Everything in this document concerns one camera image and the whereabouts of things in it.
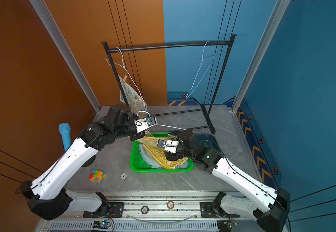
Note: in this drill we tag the colourful puzzle cube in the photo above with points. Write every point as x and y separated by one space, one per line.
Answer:
96 176

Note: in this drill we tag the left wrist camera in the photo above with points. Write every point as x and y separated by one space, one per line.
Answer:
144 124

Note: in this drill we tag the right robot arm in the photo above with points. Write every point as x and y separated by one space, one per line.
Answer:
264 204

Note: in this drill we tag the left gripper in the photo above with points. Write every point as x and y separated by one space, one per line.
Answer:
138 136

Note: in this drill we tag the dark teal tray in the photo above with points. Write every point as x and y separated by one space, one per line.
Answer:
209 141

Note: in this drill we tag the yellow striped towel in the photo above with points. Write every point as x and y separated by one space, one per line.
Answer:
152 141

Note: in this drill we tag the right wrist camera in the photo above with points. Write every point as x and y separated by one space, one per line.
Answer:
168 145

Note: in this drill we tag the black clothes rack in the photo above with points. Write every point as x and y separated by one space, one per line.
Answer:
205 112

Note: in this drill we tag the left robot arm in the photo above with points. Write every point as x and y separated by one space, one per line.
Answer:
46 195

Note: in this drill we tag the green circuit board left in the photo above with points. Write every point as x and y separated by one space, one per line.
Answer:
101 225

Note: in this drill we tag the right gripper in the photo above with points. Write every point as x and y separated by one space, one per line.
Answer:
173 156

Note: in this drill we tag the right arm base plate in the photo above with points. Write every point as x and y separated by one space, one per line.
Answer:
207 211

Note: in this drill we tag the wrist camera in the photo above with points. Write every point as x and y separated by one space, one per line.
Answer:
168 145
144 124

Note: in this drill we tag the green plastic basket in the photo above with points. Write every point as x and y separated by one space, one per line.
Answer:
138 165

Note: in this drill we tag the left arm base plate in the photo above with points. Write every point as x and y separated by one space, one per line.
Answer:
109 210

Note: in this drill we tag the bunny pattern towel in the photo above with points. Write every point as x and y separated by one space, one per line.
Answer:
134 101

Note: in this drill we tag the light green towel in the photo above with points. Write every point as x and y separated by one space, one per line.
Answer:
155 157

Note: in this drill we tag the circuit board right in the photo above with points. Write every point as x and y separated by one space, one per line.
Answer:
226 225

